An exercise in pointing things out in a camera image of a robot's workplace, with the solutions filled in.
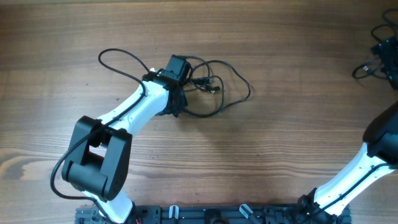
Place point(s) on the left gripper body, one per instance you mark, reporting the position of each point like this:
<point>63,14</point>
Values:
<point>181,102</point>

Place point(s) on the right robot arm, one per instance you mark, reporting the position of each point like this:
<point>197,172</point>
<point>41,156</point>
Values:
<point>376,158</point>

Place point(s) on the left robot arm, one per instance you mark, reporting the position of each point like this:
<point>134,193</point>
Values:
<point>97,159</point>

